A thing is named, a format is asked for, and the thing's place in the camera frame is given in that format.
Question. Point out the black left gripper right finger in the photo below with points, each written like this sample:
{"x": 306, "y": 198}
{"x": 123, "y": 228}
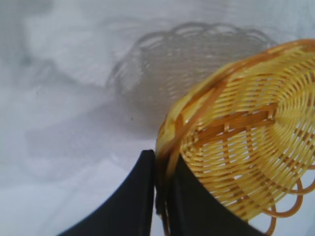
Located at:
{"x": 197, "y": 216}

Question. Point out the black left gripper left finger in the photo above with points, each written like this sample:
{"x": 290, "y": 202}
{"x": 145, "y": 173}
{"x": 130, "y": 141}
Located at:
{"x": 133, "y": 211}

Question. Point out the yellow woven plastic basket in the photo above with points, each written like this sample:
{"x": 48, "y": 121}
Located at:
{"x": 246, "y": 147}

